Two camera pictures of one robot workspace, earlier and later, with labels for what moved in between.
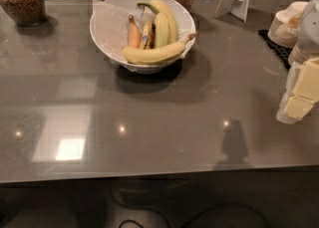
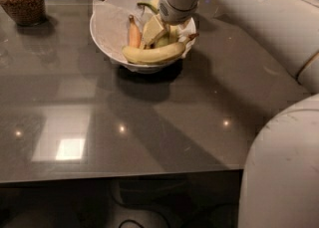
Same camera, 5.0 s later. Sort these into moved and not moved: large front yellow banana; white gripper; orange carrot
Moved: white gripper
Not moved: large front yellow banana; orange carrot
